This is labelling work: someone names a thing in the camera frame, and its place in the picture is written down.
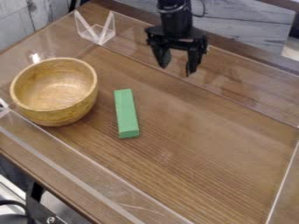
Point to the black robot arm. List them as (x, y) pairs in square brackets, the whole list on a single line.
[(177, 34)]

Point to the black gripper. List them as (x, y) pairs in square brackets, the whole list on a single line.
[(162, 42)]

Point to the black table leg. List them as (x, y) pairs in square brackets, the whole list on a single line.
[(36, 191)]

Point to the green rectangular block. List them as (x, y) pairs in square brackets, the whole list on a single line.
[(126, 113)]

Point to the clear acrylic corner bracket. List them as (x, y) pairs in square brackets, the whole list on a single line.
[(99, 34)]

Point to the clear acrylic barrier wall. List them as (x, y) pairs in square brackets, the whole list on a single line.
[(215, 159)]

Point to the brown wooden bowl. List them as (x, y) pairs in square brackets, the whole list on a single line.
[(55, 91)]

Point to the black table clamp mount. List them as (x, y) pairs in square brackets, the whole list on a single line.
[(41, 215)]

